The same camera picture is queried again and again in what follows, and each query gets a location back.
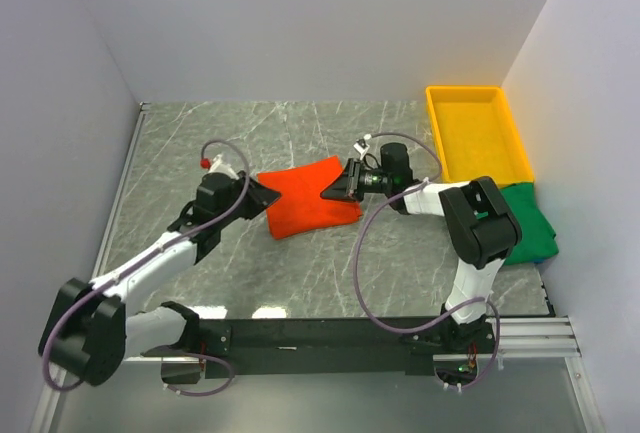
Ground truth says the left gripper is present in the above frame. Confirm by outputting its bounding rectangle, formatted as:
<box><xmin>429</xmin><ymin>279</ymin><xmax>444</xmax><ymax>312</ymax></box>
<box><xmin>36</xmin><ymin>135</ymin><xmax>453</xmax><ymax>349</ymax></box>
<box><xmin>217</xmin><ymin>170</ymin><xmax>282</xmax><ymax>228</ymax></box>

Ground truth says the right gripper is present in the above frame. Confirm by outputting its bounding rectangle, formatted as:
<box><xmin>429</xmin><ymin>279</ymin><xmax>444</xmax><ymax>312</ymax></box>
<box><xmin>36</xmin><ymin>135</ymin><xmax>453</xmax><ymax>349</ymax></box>
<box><xmin>321</xmin><ymin>158</ymin><xmax>393</xmax><ymax>203</ymax></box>

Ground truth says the orange t shirt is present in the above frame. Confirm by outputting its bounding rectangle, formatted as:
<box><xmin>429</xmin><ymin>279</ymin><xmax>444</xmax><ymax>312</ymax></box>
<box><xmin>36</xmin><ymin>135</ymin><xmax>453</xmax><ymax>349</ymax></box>
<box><xmin>257</xmin><ymin>156</ymin><xmax>362</xmax><ymax>240</ymax></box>

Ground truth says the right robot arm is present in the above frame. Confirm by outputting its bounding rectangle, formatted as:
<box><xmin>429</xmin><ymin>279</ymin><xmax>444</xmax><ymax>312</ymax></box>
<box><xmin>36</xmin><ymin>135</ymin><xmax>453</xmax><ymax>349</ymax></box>
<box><xmin>320</xmin><ymin>137</ymin><xmax>522</xmax><ymax>352</ymax></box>

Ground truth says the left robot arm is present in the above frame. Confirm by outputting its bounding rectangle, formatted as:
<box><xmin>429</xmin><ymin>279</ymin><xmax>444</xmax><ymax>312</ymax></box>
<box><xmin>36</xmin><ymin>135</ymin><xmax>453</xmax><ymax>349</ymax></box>
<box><xmin>38</xmin><ymin>172</ymin><xmax>281</xmax><ymax>386</ymax></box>

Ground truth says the yellow plastic bin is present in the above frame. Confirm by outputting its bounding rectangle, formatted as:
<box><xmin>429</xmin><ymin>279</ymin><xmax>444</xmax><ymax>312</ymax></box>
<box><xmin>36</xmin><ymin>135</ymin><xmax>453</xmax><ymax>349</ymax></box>
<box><xmin>425</xmin><ymin>86</ymin><xmax>534</xmax><ymax>187</ymax></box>

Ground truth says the black base beam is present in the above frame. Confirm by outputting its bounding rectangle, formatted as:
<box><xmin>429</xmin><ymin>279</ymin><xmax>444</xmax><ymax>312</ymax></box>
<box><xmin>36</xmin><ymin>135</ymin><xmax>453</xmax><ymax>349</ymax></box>
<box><xmin>139</xmin><ymin>315</ymin><xmax>496</xmax><ymax>380</ymax></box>

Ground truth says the folded green t shirt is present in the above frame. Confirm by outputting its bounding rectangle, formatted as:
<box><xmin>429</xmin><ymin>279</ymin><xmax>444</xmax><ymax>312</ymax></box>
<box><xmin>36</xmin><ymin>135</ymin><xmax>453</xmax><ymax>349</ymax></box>
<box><xmin>501</xmin><ymin>182</ymin><xmax>559</xmax><ymax>266</ymax></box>

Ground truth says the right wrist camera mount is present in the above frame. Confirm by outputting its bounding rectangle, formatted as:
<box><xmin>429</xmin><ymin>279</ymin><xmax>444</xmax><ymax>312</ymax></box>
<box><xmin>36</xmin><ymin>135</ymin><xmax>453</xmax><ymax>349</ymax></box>
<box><xmin>353</xmin><ymin>134</ymin><xmax>372</xmax><ymax>160</ymax></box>

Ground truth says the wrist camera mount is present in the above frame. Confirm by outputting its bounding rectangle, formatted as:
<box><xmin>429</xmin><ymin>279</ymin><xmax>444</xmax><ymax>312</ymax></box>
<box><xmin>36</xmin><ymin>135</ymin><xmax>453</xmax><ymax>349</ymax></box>
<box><xmin>200</xmin><ymin>154</ymin><xmax>239</xmax><ymax>180</ymax></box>
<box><xmin>353</xmin><ymin>134</ymin><xmax>372</xmax><ymax>160</ymax></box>

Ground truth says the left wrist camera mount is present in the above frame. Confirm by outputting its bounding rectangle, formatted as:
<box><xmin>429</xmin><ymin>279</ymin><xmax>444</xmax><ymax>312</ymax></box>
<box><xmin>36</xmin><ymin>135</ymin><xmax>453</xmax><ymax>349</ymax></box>
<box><xmin>200</xmin><ymin>154</ymin><xmax>239</xmax><ymax>180</ymax></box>

